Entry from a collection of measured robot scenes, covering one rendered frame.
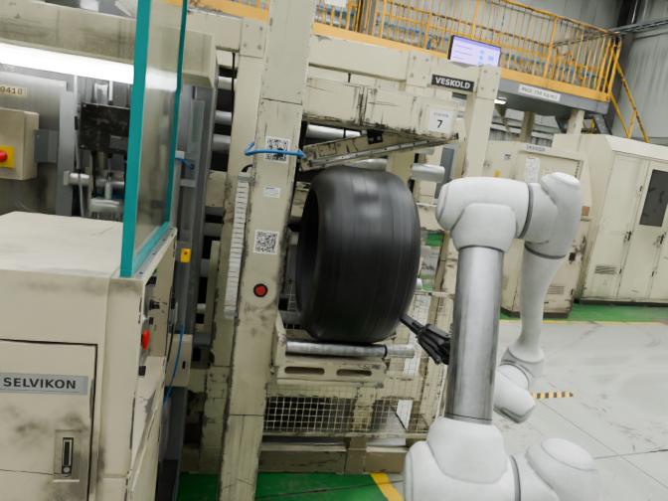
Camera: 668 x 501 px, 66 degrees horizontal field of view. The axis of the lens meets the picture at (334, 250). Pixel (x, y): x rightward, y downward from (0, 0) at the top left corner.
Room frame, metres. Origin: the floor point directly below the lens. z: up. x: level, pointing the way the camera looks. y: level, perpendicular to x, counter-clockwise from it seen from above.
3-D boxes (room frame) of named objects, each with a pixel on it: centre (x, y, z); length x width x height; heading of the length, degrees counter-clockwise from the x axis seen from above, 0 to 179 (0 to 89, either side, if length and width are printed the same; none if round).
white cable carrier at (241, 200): (1.61, 0.31, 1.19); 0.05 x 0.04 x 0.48; 13
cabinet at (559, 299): (6.04, -2.41, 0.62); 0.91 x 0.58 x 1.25; 112
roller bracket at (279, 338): (1.69, 0.16, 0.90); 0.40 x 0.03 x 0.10; 13
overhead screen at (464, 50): (5.57, -1.15, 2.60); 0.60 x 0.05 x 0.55; 112
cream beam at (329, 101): (2.05, -0.07, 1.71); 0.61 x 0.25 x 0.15; 103
